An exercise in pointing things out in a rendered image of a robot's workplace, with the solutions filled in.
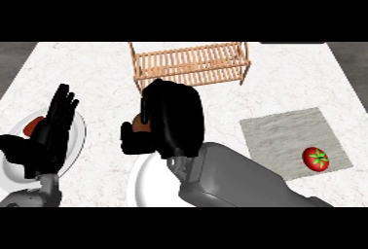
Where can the brown pear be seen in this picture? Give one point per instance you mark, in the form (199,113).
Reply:
(141,124)

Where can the white plate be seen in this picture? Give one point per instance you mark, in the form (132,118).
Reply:
(72,142)
(153,184)

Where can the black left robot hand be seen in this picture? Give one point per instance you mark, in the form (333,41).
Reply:
(57,129)

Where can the red fruit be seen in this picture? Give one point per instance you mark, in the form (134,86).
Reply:
(33,125)

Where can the wooden tiered shelf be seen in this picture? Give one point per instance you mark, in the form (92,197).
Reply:
(191,64)

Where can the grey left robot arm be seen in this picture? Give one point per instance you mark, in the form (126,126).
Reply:
(38,192)

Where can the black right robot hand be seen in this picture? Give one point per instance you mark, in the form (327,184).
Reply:
(176,116)

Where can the grey placemat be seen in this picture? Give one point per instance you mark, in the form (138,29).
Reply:
(293,142)

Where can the red tomato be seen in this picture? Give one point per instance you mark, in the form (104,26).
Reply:
(315,159)

